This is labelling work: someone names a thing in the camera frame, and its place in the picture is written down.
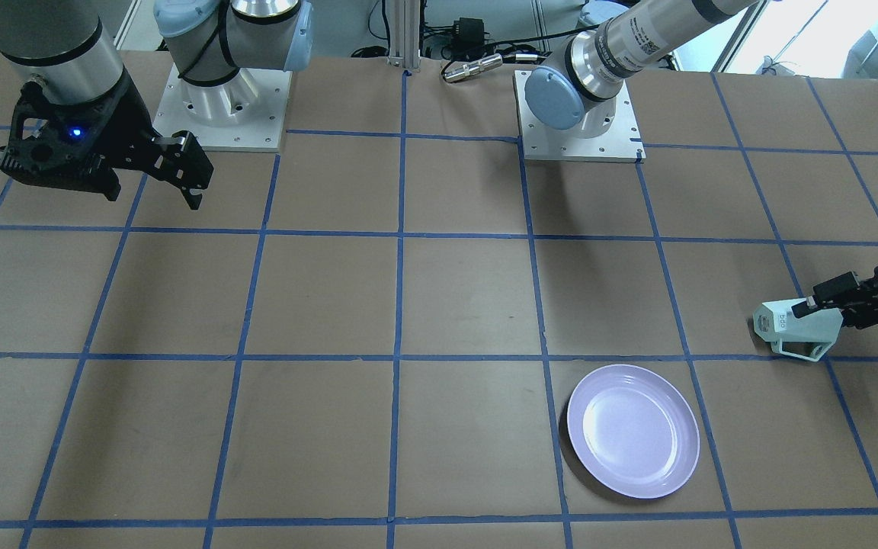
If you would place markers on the aluminium frame post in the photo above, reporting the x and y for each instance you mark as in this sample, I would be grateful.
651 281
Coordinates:
403 33

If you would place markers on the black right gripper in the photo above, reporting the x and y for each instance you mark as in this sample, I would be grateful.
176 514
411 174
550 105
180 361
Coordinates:
126 122

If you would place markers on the lavender plate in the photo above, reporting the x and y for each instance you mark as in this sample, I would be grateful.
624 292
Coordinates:
633 431

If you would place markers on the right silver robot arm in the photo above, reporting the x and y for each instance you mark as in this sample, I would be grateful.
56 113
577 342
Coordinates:
65 43

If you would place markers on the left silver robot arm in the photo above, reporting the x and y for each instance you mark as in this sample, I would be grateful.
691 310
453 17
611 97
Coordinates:
591 69

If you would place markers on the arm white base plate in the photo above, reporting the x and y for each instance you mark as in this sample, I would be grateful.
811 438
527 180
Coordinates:
246 114
609 133

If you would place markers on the black power supply box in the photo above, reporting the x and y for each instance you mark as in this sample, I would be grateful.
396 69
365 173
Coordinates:
466 33

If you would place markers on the silver cylindrical connector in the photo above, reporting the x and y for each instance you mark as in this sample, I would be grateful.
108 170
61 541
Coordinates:
472 68

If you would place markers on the white light blue cup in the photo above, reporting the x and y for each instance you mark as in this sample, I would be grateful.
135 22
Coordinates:
808 337

